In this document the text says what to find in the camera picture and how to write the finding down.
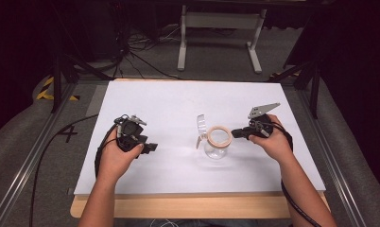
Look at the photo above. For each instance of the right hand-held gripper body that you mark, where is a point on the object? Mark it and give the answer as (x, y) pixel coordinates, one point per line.
(260, 126)

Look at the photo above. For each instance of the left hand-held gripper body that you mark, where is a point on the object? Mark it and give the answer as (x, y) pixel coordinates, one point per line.
(129, 129)

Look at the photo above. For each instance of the aluminium rail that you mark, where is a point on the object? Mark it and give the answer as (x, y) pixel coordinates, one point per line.
(333, 157)
(30, 160)

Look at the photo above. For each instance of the yellow black floor tape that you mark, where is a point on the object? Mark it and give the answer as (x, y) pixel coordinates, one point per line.
(43, 94)

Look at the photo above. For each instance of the person's dark clothing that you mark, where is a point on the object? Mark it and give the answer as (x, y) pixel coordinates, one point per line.
(210, 223)

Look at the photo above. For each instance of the wooden table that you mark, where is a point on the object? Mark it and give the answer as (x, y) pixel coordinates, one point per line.
(194, 206)

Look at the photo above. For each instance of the person's right hand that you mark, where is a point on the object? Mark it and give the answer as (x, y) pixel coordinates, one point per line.
(278, 145)

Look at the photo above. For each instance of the clear glass pitcher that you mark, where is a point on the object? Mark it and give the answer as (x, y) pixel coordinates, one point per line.
(215, 152)

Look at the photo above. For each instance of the white metal desk frame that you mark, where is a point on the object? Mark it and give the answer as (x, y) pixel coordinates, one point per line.
(221, 20)

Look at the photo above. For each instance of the white table board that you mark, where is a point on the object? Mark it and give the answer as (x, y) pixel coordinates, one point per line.
(178, 104)

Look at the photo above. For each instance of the black tripod stand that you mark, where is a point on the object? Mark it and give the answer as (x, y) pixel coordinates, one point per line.
(56, 82)
(314, 91)

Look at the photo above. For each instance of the person's left hand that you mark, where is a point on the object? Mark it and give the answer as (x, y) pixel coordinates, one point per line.
(114, 160)

